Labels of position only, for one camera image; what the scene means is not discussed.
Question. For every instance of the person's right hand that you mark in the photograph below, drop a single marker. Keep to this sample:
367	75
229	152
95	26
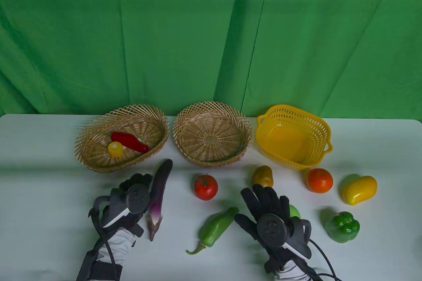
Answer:
263	202

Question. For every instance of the person's left hand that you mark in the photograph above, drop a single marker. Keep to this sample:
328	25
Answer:
115	205

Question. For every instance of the brown pear object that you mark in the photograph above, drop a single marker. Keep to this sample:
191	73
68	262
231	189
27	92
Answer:
262	176

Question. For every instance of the green apple object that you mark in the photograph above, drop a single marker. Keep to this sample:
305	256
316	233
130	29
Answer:
295	212

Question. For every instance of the oval wicker basket container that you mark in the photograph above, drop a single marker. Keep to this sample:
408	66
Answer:
95	159

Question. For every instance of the purple eggplant object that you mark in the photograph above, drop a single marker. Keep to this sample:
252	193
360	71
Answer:
162	179

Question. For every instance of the long green pepper object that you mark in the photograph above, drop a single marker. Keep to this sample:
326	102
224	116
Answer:
216	228

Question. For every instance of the small yellow pepper object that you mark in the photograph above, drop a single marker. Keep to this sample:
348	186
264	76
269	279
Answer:
115	150

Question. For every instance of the orange fruit object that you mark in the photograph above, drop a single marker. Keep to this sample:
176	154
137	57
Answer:
319	181

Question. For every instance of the red tomato object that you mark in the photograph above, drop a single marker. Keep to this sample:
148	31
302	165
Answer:
205	187

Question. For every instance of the red chili pepper object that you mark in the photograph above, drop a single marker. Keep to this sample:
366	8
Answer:
130	142

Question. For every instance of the yellow plastic basket container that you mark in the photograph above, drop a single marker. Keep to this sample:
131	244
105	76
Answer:
290	139

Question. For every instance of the green bell pepper object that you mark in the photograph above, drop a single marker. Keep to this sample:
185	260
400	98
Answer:
342	228

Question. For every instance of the round wicker basket container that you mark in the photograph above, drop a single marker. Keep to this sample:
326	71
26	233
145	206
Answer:
211	136

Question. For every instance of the yellow mango object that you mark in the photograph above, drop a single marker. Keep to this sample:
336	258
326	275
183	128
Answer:
359	190

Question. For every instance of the person's left forearm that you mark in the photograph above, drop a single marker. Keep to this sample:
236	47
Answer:
115	248

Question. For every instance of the person's right forearm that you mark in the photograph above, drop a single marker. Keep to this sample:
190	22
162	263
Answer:
291	272

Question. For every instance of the green background cloth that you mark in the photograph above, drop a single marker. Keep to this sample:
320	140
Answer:
184	37

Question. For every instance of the black round tracker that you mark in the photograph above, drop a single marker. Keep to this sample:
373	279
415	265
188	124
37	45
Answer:
139	199
271	231

